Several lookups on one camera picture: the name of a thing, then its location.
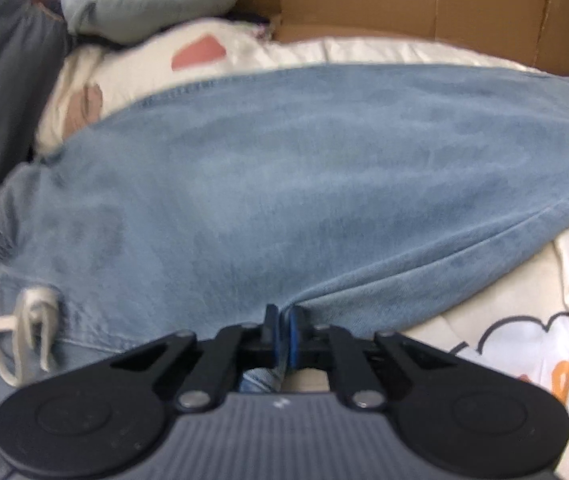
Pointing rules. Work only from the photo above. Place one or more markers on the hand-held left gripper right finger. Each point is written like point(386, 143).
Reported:
point(294, 340)

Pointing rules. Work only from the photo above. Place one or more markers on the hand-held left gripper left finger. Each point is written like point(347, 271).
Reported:
point(273, 335)

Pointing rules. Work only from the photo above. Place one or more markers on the blue denim pants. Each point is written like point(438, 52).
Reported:
point(284, 185)

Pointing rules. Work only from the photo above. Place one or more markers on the cream bear print bed sheet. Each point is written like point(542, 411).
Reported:
point(514, 310)

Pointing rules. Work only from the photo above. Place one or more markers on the grey neck pillow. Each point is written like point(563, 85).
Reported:
point(134, 5)

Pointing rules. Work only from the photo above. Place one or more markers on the brown cardboard box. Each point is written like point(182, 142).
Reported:
point(414, 0)

